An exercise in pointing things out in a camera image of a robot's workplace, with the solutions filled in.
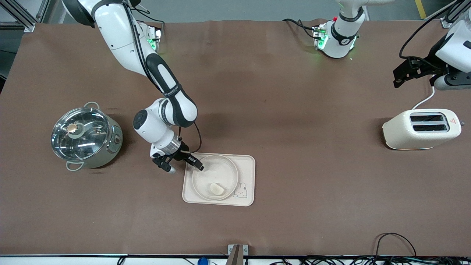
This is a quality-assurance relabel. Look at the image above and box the glass pot lid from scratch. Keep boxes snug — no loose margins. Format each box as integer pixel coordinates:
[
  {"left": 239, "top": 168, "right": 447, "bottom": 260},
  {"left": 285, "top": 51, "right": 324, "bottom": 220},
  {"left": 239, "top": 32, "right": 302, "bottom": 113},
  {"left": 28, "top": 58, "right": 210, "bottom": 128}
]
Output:
[{"left": 51, "top": 107, "right": 111, "bottom": 162}]

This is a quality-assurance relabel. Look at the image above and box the beige rabbit print tray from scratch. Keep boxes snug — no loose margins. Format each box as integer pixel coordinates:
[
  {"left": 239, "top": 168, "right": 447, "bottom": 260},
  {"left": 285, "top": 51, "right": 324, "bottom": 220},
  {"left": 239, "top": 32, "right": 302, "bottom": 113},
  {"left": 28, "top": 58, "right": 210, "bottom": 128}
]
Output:
[{"left": 182, "top": 152, "right": 256, "bottom": 207}]

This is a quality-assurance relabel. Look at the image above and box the black arm base cable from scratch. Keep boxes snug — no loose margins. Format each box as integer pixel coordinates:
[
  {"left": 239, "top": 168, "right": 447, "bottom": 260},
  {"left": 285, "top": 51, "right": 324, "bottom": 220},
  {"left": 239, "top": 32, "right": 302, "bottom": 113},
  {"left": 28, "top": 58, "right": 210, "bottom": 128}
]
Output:
[
  {"left": 282, "top": 18, "right": 318, "bottom": 39},
  {"left": 136, "top": 6, "right": 165, "bottom": 29}
]

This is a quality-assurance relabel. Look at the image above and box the green-lit arm base box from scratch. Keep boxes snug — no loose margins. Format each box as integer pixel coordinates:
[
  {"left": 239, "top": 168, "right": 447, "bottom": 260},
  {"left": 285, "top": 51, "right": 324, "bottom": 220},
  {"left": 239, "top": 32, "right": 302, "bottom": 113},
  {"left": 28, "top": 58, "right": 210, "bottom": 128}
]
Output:
[
  {"left": 146, "top": 25, "right": 163, "bottom": 53},
  {"left": 312, "top": 23, "right": 329, "bottom": 50}
]

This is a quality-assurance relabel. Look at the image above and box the pale green electric pot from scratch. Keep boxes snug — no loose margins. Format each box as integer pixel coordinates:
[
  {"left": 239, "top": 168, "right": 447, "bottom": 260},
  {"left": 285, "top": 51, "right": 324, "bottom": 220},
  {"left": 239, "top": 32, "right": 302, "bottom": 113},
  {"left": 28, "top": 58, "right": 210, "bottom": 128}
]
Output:
[{"left": 52, "top": 102, "right": 124, "bottom": 172}]

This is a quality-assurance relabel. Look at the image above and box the brown table mat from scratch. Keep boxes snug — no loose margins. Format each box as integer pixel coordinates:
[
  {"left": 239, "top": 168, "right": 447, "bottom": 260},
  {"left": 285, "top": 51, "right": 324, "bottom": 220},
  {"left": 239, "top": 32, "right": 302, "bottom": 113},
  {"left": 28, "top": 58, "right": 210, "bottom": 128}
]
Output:
[{"left": 0, "top": 19, "right": 471, "bottom": 257}]

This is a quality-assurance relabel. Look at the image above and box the aluminium frame profile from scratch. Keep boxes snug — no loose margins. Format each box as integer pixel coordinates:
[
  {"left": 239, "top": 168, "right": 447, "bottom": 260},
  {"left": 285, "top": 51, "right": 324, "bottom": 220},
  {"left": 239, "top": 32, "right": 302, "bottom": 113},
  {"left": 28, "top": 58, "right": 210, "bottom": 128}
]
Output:
[
  {"left": 0, "top": 0, "right": 51, "bottom": 33},
  {"left": 426, "top": 0, "right": 471, "bottom": 28}
]

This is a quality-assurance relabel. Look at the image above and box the black cable loop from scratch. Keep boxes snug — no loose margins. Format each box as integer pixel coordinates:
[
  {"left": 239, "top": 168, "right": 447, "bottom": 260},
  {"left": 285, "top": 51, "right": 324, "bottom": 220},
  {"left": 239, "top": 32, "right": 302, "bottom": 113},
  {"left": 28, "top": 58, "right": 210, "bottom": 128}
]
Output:
[{"left": 375, "top": 233, "right": 418, "bottom": 258}]

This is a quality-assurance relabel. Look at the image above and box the white toaster cable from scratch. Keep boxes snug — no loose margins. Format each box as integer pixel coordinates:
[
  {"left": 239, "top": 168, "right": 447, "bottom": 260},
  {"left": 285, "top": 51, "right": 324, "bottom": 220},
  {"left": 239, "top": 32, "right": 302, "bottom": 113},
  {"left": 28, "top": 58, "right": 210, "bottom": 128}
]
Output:
[{"left": 411, "top": 86, "right": 436, "bottom": 110}]

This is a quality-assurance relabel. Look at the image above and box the cream two-slot toaster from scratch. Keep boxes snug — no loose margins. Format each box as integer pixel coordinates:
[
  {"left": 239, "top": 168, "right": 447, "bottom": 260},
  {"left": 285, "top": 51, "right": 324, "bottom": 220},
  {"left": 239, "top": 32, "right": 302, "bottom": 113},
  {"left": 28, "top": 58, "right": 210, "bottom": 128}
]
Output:
[{"left": 382, "top": 109, "right": 463, "bottom": 151}]

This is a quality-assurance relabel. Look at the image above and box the round beige plate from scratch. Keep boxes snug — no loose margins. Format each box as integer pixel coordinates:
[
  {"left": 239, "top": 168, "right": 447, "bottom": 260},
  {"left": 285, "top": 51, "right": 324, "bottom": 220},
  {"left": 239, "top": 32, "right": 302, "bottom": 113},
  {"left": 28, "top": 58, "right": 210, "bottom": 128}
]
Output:
[{"left": 192, "top": 155, "right": 239, "bottom": 201}]

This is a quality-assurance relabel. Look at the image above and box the grey metal camera bracket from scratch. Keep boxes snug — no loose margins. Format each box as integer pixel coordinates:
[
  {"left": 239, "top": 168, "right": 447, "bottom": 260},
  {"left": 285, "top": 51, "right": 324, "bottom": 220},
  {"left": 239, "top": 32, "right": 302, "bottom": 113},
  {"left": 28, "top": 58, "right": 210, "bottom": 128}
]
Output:
[{"left": 227, "top": 244, "right": 249, "bottom": 265}]

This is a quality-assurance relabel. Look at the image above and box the black cable bundle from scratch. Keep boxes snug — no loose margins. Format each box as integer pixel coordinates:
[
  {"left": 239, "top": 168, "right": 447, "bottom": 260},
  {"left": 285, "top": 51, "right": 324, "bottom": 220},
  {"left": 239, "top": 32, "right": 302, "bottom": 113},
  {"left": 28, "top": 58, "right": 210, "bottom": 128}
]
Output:
[{"left": 269, "top": 255, "right": 471, "bottom": 265}]

